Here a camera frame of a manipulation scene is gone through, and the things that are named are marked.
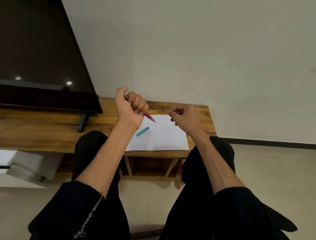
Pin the black skirting board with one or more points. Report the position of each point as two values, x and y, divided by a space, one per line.
271 144

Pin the teal pen cap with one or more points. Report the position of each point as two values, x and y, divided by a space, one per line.
142 131

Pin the person's right forearm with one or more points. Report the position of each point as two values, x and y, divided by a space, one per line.
214 160

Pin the black television stand leg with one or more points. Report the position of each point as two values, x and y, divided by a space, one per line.
83 122

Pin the red pen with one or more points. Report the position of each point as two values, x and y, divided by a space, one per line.
150 118

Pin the person's left forearm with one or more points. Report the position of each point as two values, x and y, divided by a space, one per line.
108 153

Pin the wooden low table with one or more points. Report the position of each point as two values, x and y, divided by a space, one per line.
49 128

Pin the black shirt with white print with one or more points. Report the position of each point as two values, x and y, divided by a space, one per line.
64 210

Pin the black flat screen television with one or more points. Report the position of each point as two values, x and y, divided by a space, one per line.
42 49

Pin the person's left hand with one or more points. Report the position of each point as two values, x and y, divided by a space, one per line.
126 111

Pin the black trousers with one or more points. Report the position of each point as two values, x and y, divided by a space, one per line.
93 148

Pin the person's right hand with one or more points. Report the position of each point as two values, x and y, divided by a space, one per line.
188 118

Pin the white box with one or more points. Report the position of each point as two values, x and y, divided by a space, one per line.
37 164

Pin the person's left middle finger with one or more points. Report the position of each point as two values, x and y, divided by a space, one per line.
138 102

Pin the person's bare foot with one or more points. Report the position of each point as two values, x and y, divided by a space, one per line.
178 181

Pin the person's right fingers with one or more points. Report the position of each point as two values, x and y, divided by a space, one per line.
176 111

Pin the person's left thumb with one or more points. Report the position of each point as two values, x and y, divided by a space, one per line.
121 95

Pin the white paper sheet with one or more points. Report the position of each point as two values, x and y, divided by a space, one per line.
163 136

